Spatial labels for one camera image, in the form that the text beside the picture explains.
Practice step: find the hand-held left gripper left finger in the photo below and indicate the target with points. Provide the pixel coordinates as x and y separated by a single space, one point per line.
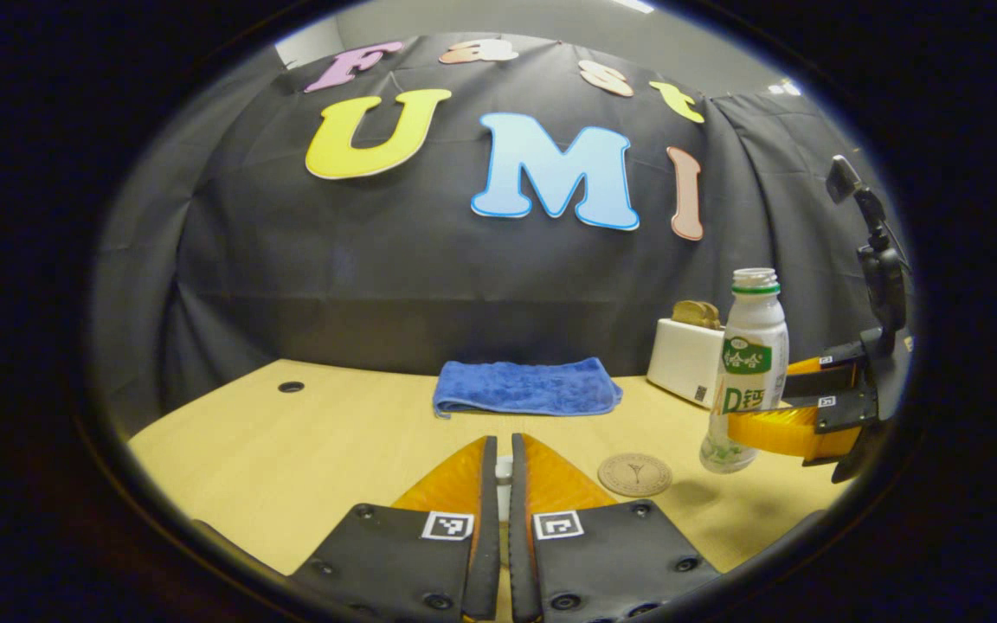
490 536

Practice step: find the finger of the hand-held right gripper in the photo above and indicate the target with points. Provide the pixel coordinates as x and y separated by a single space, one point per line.
836 424
827 381

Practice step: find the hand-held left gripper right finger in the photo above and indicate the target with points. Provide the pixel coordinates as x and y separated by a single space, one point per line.
519 536

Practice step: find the white teacup lid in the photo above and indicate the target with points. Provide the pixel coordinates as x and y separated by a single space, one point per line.
504 474

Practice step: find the white water bottle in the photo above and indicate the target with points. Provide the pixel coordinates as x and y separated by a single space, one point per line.
749 329

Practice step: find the round wooden coaster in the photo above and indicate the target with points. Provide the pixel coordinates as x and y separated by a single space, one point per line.
634 474

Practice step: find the white toaster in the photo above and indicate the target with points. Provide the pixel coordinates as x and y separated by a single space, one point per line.
680 359

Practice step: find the brown bread slice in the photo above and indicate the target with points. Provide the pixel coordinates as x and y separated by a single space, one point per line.
693 314

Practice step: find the blue folded towel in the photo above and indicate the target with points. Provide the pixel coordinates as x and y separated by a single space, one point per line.
524 385

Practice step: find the black backdrop cloth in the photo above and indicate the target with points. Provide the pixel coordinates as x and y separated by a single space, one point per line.
429 277

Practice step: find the ceiling light panel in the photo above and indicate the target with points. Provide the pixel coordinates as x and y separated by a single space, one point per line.
634 4

